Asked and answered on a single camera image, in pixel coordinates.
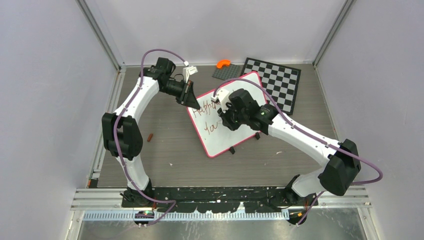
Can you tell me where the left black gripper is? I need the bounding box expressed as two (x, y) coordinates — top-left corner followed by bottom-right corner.
(161, 79), (201, 110)

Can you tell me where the pink framed whiteboard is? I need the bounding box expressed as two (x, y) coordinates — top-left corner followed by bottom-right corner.
(187, 71), (267, 158)

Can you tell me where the red marker cap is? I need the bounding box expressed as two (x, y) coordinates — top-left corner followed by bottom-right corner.
(146, 133), (154, 142)

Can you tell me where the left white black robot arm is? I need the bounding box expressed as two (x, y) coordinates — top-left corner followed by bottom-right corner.
(101, 57), (200, 207)

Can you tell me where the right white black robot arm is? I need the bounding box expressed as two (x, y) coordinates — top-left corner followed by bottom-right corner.
(211, 88), (361, 205)

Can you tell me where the grey lego baseplate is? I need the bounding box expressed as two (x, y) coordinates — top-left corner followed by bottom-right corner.
(212, 63), (242, 81)

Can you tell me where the orange curved plastic piece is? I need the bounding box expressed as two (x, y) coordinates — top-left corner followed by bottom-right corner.
(216, 59), (231, 69)

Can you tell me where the black white checkerboard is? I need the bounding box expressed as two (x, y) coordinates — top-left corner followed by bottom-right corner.
(241, 57), (301, 116)

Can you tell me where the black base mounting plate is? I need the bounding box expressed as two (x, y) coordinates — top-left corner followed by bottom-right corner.
(120, 186), (317, 214)

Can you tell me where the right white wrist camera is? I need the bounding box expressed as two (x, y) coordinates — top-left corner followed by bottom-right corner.
(211, 88), (231, 113)

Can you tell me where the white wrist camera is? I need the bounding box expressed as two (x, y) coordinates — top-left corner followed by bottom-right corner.
(211, 88), (231, 113)
(182, 61), (198, 83)

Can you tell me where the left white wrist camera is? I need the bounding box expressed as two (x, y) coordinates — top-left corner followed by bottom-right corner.
(182, 61), (198, 83)

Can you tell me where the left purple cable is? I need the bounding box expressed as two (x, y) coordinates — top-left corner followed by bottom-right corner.
(113, 48), (190, 227)

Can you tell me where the white slotted cable duct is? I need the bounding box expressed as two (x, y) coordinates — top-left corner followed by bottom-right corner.
(82, 209), (290, 222)

